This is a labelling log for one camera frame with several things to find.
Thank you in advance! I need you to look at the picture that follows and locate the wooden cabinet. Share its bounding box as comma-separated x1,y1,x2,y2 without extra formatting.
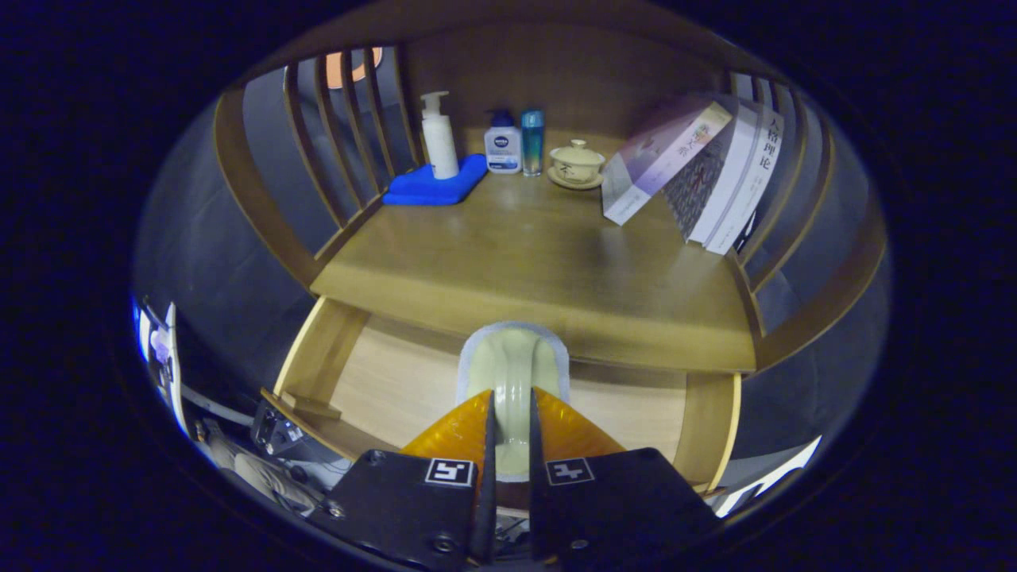
213,0,889,374

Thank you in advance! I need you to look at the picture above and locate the dark patterned book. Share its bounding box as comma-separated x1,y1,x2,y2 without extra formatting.
663,103,760,243

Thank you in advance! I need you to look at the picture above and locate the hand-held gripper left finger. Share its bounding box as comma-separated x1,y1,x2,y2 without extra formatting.
306,388,497,569

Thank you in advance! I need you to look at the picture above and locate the wooden countertop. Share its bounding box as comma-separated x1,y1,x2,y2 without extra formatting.
310,151,756,373

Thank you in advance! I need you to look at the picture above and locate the white pump bottle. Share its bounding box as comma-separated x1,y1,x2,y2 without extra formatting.
420,91,460,180

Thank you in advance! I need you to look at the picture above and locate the white appliance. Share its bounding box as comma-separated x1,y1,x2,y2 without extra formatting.
715,435,823,517

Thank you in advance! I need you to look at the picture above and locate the wooden drawer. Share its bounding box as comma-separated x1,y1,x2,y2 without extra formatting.
261,296,744,493

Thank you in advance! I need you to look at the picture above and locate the small teal bottle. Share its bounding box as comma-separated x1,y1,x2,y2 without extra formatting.
520,110,546,177

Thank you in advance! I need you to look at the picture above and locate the purple white book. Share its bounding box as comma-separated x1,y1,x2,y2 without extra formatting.
601,99,733,226

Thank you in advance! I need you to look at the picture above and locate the blue folded cloth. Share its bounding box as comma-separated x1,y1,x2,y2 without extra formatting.
382,153,489,207

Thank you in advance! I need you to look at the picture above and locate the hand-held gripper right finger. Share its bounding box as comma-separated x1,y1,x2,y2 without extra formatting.
528,387,724,569

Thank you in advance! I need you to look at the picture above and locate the cream lidded teacup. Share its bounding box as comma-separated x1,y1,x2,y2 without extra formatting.
547,139,606,191

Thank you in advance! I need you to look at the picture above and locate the white blue-capped lotion bottle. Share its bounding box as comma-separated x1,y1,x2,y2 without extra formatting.
484,109,523,175

